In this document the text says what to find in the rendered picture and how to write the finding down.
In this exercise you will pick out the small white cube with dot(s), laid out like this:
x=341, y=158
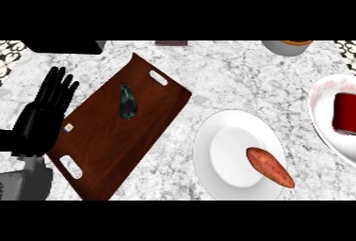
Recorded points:
x=68, y=127

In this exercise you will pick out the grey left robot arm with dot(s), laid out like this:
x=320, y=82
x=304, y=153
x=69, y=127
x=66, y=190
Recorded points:
x=25, y=182

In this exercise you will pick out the white plate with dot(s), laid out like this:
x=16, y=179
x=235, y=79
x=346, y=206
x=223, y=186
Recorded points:
x=232, y=150

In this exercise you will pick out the white bowl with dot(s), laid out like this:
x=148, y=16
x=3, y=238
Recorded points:
x=331, y=125

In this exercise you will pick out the red can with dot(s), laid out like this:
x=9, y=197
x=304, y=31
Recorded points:
x=344, y=113

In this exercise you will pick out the dark green vegetable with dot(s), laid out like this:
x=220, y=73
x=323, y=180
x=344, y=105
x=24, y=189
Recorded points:
x=127, y=102

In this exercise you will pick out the small dark red object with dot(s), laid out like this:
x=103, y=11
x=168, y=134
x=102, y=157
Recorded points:
x=171, y=43

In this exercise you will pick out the brown wooden cutting board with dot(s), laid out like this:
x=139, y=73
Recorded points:
x=115, y=131

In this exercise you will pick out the black appliance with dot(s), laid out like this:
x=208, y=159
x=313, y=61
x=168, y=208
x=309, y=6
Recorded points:
x=65, y=46

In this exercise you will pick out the orange sweet potato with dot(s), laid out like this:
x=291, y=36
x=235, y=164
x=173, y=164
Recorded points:
x=269, y=167

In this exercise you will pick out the grey pot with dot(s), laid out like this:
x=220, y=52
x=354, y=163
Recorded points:
x=286, y=47

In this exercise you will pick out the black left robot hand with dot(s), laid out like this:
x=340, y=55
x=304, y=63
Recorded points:
x=38, y=119

